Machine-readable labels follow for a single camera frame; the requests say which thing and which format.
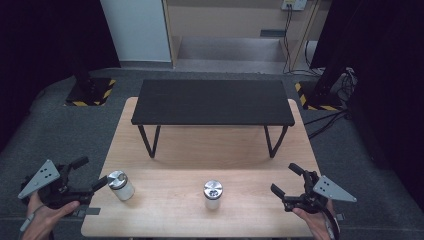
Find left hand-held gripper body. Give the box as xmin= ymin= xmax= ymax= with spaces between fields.
xmin=17 ymin=159 xmax=96 ymax=210

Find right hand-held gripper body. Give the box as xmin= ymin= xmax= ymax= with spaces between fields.
xmin=283 ymin=169 xmax=358 ymax=215

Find white jar with silver lid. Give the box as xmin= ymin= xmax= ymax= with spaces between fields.
xmin=107 ymin=170 xmax=136 ymax=202
xmin=203 ymin=179 xmax=224 ymax=211

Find black shelf with metal legs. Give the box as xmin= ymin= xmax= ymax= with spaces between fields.
xmin=130 ymin=79 xmax=296 ymax=159

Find person's right hand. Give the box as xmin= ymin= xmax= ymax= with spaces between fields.
xmin=292 ymin=199 xmax=341 ymax=240

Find person's left hand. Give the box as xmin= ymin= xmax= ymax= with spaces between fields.
xmin=20 ymin=192 xmax=81 ymax=240

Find black curtain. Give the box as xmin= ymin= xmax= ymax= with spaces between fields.
xmin=309 ymin=0 xmax=424 ymax=211
xmin=0 ymin=0 xmax=122 ymax=151

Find dark grey label strip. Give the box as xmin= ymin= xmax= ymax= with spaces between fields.
xmin=259 ymin=29 xmax=287 ymax=38

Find white panel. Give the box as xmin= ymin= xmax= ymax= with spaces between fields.
xmin=99 ymin=0 xmax=173 ymax=63

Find right hand-held gripper cable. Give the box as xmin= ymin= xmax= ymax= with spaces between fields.
xmin=321 ymin=208 xmax=342 ymax=240

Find hand-held gripper cable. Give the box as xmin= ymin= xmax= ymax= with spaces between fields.
xmin=321 ymin=208 xmax=342 ymax=240
xmin=19 ymin=204 xmax=46 ymax=233

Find left hand-held gripper cable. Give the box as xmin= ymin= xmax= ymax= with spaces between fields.
xmin=19 ymin=204 xmax=46 ymax=233

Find black cables on floor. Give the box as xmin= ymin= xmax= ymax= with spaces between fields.
xmin=303 ymin=108 xmax=352 ymax=140

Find bundle of cables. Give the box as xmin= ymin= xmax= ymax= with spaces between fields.
xmin=333 ymin=67 xmax=358 ymax=101

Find black cables from socket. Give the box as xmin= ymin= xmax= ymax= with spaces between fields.
xmin=282 ymin=4 xmax=325 ymax=77

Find white wall socket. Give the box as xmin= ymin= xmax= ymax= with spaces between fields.
xmin=281 ymin=0 xmax=308 ymax=12

